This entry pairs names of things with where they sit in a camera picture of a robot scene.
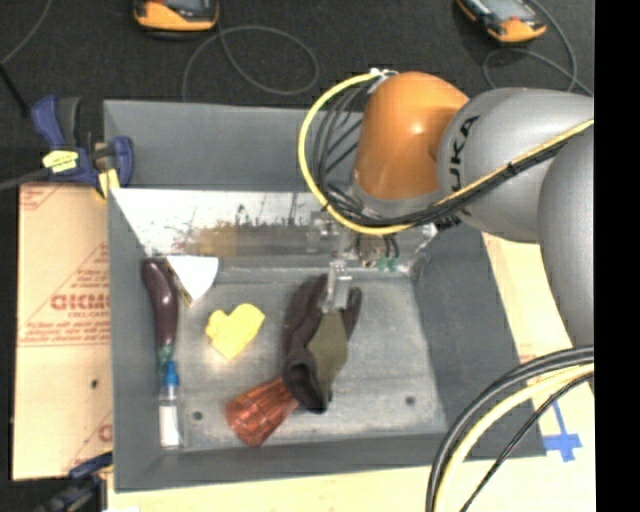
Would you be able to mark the orange clear plastic cup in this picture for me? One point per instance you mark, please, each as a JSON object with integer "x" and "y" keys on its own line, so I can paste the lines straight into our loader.
{"x": 260, "y": 412}

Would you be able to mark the brown cardboard board, red print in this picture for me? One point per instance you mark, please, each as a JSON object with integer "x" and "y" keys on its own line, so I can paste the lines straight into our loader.
{"x": 60, "y": 280}

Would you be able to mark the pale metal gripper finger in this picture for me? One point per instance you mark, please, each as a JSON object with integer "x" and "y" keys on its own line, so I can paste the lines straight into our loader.
{"x": 330, "y": 292}
{"x": 344, "y": 295}

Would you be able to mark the grey metal bin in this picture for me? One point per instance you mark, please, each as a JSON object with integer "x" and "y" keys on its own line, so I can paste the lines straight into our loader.
{"x": 385, "y": 360}

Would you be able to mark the dark brown and olive glove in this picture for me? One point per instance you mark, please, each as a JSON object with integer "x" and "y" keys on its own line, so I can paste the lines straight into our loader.
{"x": 310, "y": 360}

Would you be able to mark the purple toy eggplant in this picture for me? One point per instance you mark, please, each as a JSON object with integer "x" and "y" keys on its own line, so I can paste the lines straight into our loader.
{"x": 165, "y": 310}

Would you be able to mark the small white bottle, blue cap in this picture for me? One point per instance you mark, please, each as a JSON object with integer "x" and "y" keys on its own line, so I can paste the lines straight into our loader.
{"x": 169, "y": 415}

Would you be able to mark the white triangular piece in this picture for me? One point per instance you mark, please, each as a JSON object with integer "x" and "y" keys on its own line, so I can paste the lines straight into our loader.
{"x": 196, "y": 275}

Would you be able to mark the yellow foam shape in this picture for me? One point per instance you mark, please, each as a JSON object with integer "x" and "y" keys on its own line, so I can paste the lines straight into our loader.
{"x": 235, "y": 330}

